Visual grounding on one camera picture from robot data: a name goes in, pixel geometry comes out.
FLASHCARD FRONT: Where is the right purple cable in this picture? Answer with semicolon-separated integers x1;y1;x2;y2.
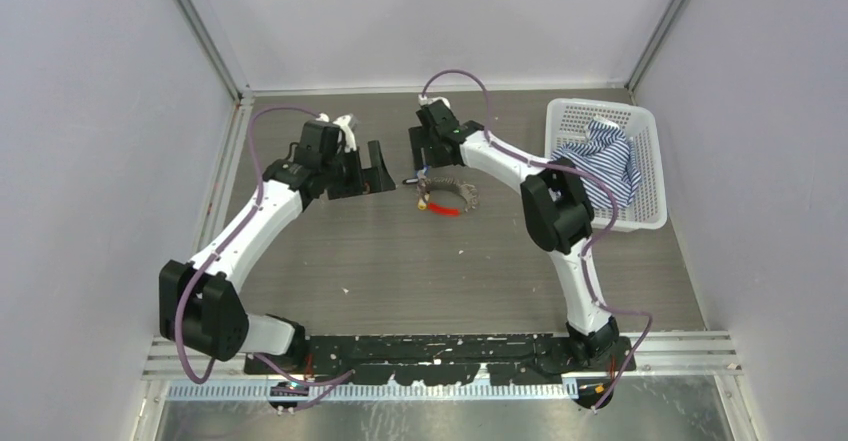
421;68;655;413

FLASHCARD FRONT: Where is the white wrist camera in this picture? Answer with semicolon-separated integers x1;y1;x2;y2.
418;94;451;110
316;113;359;153

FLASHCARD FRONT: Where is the metal spring coil keyring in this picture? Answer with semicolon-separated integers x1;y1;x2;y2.
416;177;479;214

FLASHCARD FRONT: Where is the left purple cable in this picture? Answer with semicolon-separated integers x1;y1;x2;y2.
173;105;356;413

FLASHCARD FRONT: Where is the purple cable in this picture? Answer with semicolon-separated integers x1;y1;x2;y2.
421;68;655;413
173;105;356;413

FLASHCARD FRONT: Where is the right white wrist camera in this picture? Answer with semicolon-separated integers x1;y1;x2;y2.
418;94;451;110

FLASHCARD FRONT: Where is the aluminium frame rail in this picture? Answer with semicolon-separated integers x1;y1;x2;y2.
142;331;742;406

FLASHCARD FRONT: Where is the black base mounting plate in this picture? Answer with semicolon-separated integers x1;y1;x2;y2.
244;333;635;386

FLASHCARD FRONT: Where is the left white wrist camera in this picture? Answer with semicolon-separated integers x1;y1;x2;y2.
316;113;359;153

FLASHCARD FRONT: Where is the blue striped cloth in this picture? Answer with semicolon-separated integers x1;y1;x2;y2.
551;116;642;210

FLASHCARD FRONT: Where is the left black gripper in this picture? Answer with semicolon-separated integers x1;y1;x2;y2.
322;142;394;201

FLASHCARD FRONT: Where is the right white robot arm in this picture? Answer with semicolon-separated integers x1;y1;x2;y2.
409;100;619;372

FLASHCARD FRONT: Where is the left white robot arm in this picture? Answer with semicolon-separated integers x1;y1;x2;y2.
159;115;396;375

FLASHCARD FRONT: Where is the red handled key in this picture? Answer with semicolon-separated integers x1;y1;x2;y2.
427;203;461;217

